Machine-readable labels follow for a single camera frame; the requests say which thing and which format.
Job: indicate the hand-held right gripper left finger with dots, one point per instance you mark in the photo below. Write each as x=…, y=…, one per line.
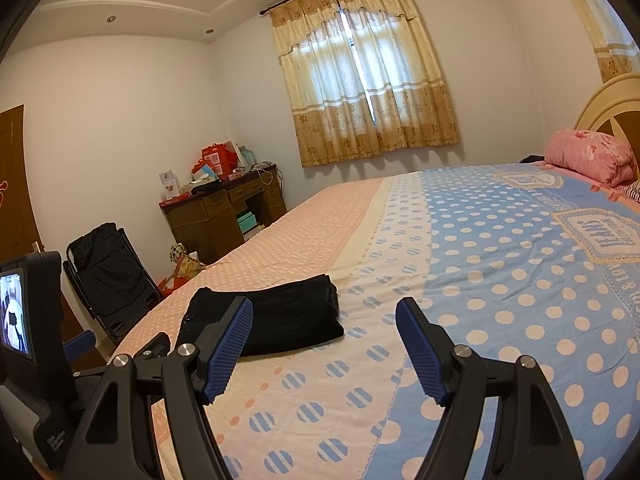
x=230, y=345

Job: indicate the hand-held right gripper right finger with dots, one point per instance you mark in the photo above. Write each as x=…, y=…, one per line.
x=422, y=355

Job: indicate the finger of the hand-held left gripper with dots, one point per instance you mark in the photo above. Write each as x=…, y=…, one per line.
x=157, y=344
x=80, y=344

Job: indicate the black pants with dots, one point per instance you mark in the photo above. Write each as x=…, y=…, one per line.
x=295, y=310

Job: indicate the black folding chair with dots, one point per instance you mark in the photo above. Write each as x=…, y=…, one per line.
x=110, y=270

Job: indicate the floral bag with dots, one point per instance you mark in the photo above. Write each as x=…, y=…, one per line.
x=187, y=267

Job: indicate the bed with dotted sheet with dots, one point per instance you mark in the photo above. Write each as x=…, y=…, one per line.
x=450, y=260

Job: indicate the teal box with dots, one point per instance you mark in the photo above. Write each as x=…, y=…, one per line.
x=247, y=222

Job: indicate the brown wooden desk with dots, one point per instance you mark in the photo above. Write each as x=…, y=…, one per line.
x=210, y=220

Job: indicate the brown wooden door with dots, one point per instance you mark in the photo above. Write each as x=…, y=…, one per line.
x=12, y=185

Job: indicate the white printed box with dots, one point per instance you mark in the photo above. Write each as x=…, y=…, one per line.
x=169, y=184

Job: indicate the red gift bags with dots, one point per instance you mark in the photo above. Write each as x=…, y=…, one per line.
x=217, y=157

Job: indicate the dark cloth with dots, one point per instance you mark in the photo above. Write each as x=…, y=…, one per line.
x=532, y=159

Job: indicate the beige patterned curtain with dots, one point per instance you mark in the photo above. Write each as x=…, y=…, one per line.
x=350, y=125
x=605, y=20

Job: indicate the pink floral quilt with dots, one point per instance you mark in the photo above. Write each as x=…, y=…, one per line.
x=590, y=152

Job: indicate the striped pillow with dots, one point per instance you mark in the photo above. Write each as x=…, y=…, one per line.
x=634, y=190

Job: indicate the cream headboard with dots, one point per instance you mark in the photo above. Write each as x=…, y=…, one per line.
x=615, y=105

